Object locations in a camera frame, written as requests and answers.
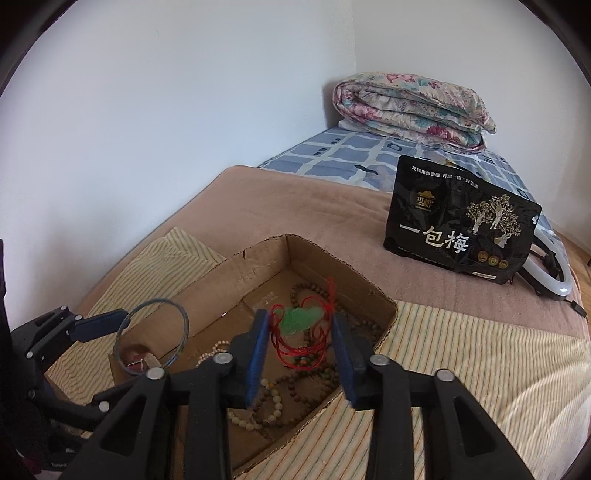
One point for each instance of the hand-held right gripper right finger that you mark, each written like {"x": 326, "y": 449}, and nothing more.
{"x": 344, "y": 364}

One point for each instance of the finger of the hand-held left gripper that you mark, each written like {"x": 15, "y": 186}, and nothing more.
{"x": 74, "y": 408}
{"x": 99, "y": 323}

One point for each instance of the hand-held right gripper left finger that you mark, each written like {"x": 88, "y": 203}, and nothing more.
{"x": 256, "y": 364}

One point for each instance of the cardboard box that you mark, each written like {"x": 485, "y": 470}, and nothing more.
{"x": 212, "y": 295}

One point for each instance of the dark metal bangle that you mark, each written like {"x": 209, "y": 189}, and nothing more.
{"x": 183, "y": 318}

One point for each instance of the yellow striped blanket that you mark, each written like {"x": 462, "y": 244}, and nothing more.
{"x": 485, "y": 369}

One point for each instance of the brown blanket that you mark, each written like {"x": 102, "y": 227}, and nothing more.
{"x": 286, "y": 203}

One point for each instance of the black snack bag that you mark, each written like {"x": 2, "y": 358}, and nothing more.
{"x": 443, "y": 217}

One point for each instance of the blue plaid bed sheet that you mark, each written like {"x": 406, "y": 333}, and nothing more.
{"x": 341, "y": 157}

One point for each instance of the folded floral quilt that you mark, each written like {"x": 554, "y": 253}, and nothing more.
{"x": 406, "y": 106}

